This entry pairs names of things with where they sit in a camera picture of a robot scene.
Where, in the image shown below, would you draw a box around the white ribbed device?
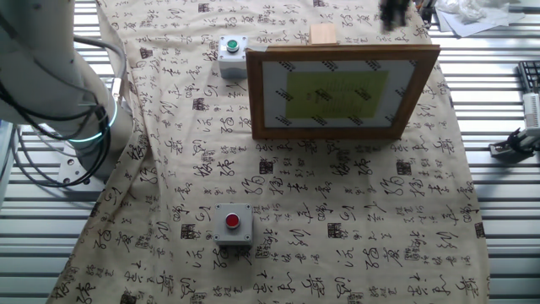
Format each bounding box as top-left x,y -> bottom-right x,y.
521,92 -> 540,130

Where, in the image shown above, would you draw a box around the white crumpled papers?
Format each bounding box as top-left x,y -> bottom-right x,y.
434,0 -> 527,38

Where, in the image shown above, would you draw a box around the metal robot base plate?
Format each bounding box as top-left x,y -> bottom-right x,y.
57,155 -> 106,187

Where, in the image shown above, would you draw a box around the grey box green button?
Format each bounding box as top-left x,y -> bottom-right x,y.
217,35 -> 249,80

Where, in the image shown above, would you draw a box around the small wooden block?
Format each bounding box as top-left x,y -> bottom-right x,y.
309,23 -> 338,46

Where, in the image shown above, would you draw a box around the black clamp tool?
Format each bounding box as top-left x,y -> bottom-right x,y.
489,126 -> 540,160

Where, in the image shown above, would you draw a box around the black keyboard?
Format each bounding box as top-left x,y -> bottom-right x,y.
517,61 -> 540,94

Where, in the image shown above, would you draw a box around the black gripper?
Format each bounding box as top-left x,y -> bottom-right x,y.
379,0 -> 411,33

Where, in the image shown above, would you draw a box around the grey robot cable bundle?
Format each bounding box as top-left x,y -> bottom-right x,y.
10,35 -> 127,189

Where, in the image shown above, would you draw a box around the beige calligraphy print cloth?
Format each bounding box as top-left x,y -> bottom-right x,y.
46,0 -> 490,304

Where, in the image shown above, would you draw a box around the black robot arm cables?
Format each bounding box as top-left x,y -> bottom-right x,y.
0,75 -> 113,189

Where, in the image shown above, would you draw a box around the wooden picture frame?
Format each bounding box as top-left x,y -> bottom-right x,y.
246,44 -> 442,141

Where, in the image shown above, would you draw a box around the grey exterior camera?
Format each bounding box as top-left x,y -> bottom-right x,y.
416,0 -> 438,26

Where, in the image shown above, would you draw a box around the grey box red button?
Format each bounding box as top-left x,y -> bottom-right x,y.
213,203 -> 254,247

